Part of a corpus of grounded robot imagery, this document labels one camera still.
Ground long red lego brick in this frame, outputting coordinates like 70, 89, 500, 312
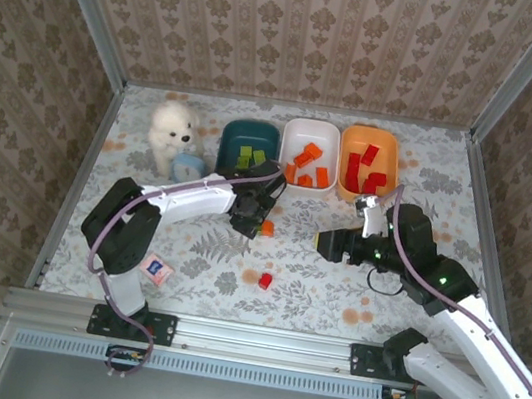
360, 143, 381, 166

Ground teal plastic container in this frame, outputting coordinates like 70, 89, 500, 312
213, 115, 284, 185

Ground small blue clock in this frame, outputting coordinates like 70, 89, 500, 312
168, 152, 212, 189

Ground white plastic container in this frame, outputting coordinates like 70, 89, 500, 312
274, 115, 346, 202

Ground floral patterned tablecloth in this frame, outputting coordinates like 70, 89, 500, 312
38, 69, 532, 364

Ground orange plastic container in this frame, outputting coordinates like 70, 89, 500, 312
331, 122, 406, 211

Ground white plush dog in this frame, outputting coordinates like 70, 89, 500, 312
142, 96, 205, 182

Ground pink card packet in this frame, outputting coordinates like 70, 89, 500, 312
137, 250, 178, 291

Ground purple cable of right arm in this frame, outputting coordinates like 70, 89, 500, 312
343, 180, 532, 399

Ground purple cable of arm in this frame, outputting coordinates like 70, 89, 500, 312
69, 141, 286, 398
343, 180, 532, 399

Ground aluminium side rail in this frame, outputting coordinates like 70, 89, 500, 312
436, 133, 532, 340
24, 73, 128, 300

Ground aluminium back rail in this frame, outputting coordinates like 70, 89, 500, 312
124, 73, 476, 140

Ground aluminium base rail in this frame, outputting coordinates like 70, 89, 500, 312
0, 284, 475, 395

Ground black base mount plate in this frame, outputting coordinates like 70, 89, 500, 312
347, 342, 405, 384
87, 302, 180, 348

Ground grey slotted cable duct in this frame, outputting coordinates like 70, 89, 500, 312
12, 326, 387, 399

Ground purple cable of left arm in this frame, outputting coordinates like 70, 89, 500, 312
69, 141, 286, 398

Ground aluminium frame post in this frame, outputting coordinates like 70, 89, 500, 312
467, 0, 532, 151
21, 0, 142, 90

